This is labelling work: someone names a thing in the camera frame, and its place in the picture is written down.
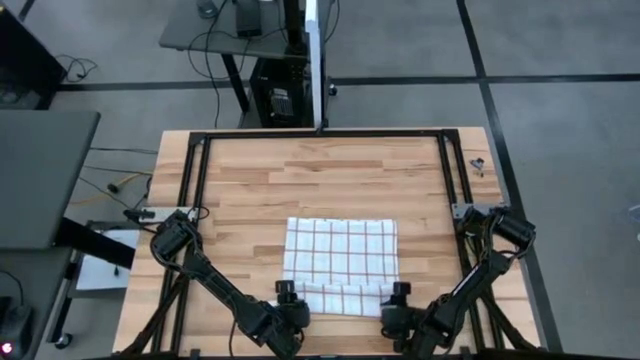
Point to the small black caster wheel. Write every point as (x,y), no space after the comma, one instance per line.
(333,90)

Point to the large grey desk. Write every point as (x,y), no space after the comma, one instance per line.
(45,175)

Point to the black desk foot bar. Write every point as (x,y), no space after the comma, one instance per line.
(95,245)

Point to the black device with light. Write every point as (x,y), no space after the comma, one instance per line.
(15,330)

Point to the white towel with red grid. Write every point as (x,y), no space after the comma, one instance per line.
(340,250)

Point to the dark computer mouse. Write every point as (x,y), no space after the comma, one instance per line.
(206,7)

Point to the white power strip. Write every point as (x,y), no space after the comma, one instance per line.
(155,215)

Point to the grey desk with black legs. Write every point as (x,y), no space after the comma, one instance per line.
(200,37)

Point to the silver metal bracket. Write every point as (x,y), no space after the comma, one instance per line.
(475,209)

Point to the black aluminium table frame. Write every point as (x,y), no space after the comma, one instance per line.
(320,134)

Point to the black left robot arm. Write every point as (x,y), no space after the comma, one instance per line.
(215,280)

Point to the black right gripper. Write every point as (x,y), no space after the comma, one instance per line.
(402,322)

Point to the small black clip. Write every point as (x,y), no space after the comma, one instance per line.
(478,165)

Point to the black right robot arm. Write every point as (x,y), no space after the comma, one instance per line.
(475,280)

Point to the black monitor pole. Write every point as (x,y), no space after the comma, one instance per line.
(295,25)

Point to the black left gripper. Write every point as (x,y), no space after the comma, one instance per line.
(292,317)

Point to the white flat board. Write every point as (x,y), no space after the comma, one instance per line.
(100,270)

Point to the white vertical post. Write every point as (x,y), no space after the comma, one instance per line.
(316,75)

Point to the black power brick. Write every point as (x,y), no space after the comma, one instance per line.
(248,17)

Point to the black computer tower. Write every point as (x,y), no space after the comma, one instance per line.
(270,85)

